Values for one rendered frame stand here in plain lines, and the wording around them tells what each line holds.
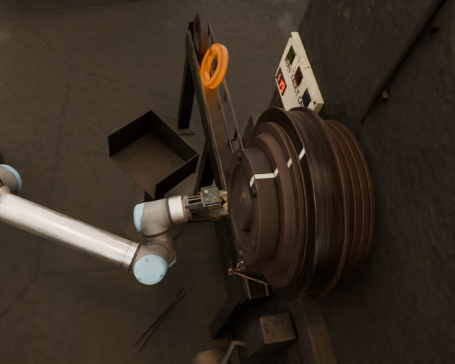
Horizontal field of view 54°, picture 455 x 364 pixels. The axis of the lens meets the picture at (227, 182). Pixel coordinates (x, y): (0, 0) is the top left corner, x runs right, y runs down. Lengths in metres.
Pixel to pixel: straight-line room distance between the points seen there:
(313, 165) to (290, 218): 0.12
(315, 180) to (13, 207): 0.90
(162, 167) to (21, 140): 1.06
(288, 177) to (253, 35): 2.36
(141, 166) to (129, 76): 1.19
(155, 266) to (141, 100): 1.53
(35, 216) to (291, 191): 0.79
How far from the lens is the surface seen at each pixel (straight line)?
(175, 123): 2.60
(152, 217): 1.44
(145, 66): 2.89
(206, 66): 2.01
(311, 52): 1.25
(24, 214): 1.42
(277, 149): 0.99
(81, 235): 1.38
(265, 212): 0.95
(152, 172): 1.70
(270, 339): 1.32
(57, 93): 2.76
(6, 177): 1.58
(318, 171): 0.91
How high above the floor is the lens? 2.05
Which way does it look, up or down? 58 degrees down
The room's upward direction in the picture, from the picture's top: 19 degrees clockwise
